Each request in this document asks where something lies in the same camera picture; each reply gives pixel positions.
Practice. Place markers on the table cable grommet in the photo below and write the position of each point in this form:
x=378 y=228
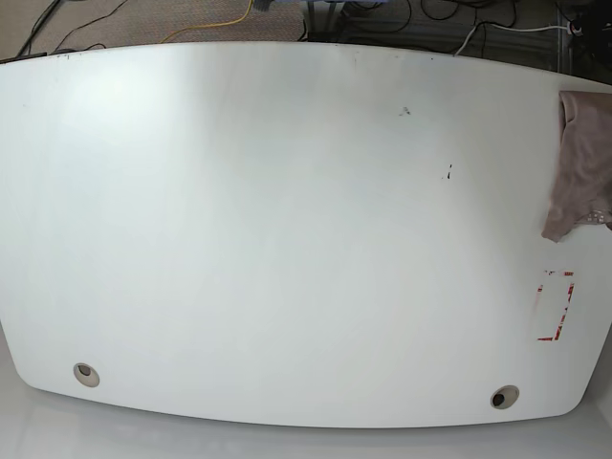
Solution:
x=86 y=375
x=504 y=397

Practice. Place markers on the left table cable grommet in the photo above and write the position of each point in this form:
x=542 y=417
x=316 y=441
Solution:
x=86 y=375

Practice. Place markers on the red tape rectangle marking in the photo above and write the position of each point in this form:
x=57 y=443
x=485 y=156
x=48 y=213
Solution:
x=553 y=298

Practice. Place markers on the mauve t-shirt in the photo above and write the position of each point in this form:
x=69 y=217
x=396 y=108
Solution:
x=581 y=193

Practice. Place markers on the right table cable grommet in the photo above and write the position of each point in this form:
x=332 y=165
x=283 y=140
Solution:
x=504 y=397

